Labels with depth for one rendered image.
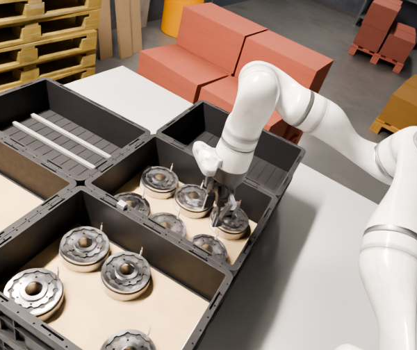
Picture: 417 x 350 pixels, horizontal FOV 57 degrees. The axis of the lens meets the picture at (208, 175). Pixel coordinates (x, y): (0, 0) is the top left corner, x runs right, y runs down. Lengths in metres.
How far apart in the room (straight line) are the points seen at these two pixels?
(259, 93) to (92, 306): 0.52
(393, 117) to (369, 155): 3.21
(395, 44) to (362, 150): 5.39
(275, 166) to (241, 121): 0.65
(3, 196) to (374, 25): 5.59
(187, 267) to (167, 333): 0.14
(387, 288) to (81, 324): 0.54
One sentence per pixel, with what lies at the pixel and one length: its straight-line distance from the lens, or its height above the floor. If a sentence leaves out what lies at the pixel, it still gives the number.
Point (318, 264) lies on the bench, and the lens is 1.25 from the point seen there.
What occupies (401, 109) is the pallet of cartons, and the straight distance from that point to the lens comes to 3.97.
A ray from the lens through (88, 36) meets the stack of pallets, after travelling 2.81.
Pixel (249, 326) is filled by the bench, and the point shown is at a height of 0.70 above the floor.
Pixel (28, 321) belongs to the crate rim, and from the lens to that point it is 0.70.
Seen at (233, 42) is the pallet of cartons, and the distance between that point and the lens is 2.87.
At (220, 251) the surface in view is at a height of 0.86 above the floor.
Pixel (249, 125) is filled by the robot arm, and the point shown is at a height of 1.21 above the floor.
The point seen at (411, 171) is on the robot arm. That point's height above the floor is 1.24.
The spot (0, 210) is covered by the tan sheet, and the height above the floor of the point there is 0.83.
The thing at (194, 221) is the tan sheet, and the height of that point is 0.83.
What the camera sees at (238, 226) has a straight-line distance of 0.99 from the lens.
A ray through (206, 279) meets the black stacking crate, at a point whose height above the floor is 0.88.
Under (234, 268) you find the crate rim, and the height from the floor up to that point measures 0.93.
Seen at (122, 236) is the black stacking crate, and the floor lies 0.86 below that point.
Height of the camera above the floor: 1.54
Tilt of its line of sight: 38 degrees down
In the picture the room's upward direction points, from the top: 18 degrees clockwise
